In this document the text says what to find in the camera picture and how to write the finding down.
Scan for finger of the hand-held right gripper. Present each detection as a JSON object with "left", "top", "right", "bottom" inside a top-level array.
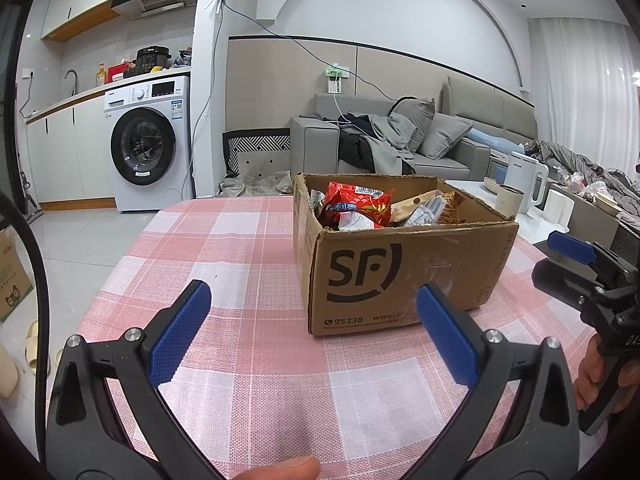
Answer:
[
  {"left": 531, "top": 258, "right": 616, "bottom": 311},
  {"left": 547, "top": 231, "right": 626, "bottom": 273}
]

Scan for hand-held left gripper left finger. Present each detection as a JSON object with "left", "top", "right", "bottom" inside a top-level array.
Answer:
[{"left": 44, "top": 280, "right": 231, "bottom": 480}]

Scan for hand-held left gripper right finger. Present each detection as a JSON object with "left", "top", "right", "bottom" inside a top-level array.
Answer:
[{"left": 416, "top": 283, "right": 581, "bottom": 480}]

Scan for brown cardboard box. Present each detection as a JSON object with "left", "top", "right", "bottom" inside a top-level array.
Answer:
[{"left": 292, "top": 172, "right": 521, "bottom": 336}]

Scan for golden noodle snack packet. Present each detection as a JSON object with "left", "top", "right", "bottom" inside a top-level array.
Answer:
[{"left": 439, "top": 191, "right": 467, "bottom": 224}]

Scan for beige bread packet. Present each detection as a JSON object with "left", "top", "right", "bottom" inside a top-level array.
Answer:
[{"left": 390, "top": 192, "right": 441, "bottom": 223}]

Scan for silver black snack packet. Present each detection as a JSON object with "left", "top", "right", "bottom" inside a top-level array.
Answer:
[{"left": 340, "top": 212, "right": 376, "bottom": 232}]

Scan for red snack packet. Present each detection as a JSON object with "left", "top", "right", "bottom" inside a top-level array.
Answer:
[{"left": 320, "top": 182, "right": 396, "bottom": 228}]

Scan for person's right hand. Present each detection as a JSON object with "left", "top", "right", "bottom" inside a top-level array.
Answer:
[{"left": 573, "top": 337, "right": 640, "bottom": 411}]

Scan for person's left hand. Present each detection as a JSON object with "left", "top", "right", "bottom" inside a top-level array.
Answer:
[{"left": 235, "top": 455, "right": 321, "bottom": 480}]

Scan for grey upholstered bench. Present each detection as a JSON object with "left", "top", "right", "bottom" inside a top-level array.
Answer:
[{"left": 560, "top": 192, "right": 626, "bottom": 251}]

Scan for white coffee table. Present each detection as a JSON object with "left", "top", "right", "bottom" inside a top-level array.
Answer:
[{"left": 445, "top": 180, "right": 566, "bottom": 246}]

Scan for white tissue roll pack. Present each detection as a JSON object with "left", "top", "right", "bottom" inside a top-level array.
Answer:
[{"left": 542, "top": 189, "right": 576, "bottom": 226}]

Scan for cream lidded cup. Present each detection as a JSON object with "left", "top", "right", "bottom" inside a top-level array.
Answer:
[{"left": 496, "top": 186, "right": 526, "bottom": 217}]

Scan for pink plaid tablecloth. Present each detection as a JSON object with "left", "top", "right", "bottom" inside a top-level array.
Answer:
[{"left": 47, "top": 195, "right": 608, "bottom": 480}]

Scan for white electric kettle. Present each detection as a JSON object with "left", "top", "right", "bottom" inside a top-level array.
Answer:
[{"left": 502, "top": 152, "right": 549, "bottom": 216}]

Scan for pile of grey clothes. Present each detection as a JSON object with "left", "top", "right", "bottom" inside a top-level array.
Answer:
[{"left": 525, "top": 139, "right": 640, "bottom": 211}]

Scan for light blue blanket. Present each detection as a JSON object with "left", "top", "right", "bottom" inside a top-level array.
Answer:
[{"left": 467, "top": 127, "right": 526, "bottom": 153}]

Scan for beige slipper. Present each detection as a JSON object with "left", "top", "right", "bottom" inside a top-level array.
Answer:
[{"left": 22, "top": 320, "right": 51, "bottom": 376}]

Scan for white curtain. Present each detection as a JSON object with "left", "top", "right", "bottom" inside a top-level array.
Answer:
[{"left": 527, "top": 15, "right": 640, "bottom": 171}]

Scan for grey floor cloth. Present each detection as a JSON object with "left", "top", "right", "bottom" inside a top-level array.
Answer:
[{"left": 217, "top": 170, "right": 295, "bottom": 198}]

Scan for light grey pillow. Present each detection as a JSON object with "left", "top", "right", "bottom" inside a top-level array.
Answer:
[{"left": 417, "top": 112, "right": 475, "bottom": 161}]

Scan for printed cardboard box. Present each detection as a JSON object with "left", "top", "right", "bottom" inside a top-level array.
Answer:
[{"left": 0, "top": 227, "right": 36, "bottom": 323}]

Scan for cream slipper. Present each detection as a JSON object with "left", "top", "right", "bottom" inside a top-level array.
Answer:
[{"left": 0, "top": 345, "right": 20, "bottom": 398}]

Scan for white washing machine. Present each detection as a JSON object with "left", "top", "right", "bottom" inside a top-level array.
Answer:
[{"left": 103, "top": 76, "right": 193, "bottom": 212}]

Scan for grey floor mop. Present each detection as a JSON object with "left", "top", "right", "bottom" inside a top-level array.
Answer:
[{"left": 19, "top": 172, "right": 45, "bottom": 223}]

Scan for dark grey pillow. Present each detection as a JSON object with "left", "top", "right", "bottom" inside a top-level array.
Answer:
[{"left": 390, "top": 97, "right": 436, "bottom": 153}]

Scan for black white patterned bin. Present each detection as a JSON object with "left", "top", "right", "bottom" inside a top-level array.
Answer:
[{"left": 221, "top": 129, "right": 292, "bottom": 176}]

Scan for grey jacket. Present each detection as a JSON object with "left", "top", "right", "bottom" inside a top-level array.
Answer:
[{"left": 350, "top": 112, "right": 416, "bottom": 176}]

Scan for white counter cabinet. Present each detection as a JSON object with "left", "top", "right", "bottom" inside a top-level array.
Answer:
[{"left": 25, "top": 85, "right": 118, "bottom": 211}]

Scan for black clothes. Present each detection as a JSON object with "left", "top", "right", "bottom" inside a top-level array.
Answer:
[{"left": 337, "top": 115, "right": 376, "bottom": 171}]

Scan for grey sofa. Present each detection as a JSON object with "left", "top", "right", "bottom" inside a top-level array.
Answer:
[{"left": 290, "top": 76, "right": 540, "bottom": 176}]

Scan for red box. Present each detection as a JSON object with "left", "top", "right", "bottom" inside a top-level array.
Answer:
[{"left": 107, "top": 60, "right": 138, "bottom": 81}]

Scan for black pressure cooker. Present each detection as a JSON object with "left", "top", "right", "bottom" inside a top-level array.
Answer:
[{"left": 135, "top": 46, "right": 172, "bottom": 73}]

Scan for dark glass door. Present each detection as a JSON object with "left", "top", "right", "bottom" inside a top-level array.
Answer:
[{"left": 0, "top": 0, "right": 36, "bottom": 201}]

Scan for thick black cable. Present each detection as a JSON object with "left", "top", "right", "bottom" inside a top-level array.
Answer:
[{"left": 0, "top": 192, "right": 51, "bottom": 386}]

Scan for white charging cable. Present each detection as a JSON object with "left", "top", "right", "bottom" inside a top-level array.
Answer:
[{"left": 332, "top": 91, "right": 351, "bottom": 126}]

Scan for green wall charger holder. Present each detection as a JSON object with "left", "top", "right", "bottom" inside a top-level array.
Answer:
[{"left": 322, "top": 62, "right": 351, "bottom": 93}]

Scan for dark wall cable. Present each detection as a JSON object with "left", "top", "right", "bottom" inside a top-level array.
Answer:
[{"left": 220, "top": 0, "right": 403, "bottom": 103}]

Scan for white wall cabinets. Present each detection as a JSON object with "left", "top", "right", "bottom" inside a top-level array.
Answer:
[{"left": 40, "top": 0, "right": 156, "bottom": 43}]

